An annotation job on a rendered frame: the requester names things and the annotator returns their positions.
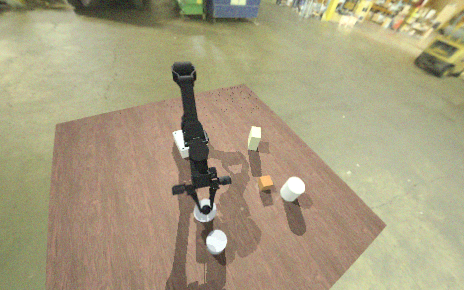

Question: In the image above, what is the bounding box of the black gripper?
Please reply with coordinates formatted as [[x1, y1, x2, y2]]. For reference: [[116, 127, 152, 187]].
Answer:
[[172, 162, 232, 213]]

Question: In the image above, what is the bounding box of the small orange block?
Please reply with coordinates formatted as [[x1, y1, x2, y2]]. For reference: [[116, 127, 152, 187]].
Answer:
[[258, 176, 273, 191]]

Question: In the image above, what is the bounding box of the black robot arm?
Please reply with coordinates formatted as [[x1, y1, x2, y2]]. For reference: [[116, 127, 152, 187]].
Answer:
[[171, 61, 217, 187]]

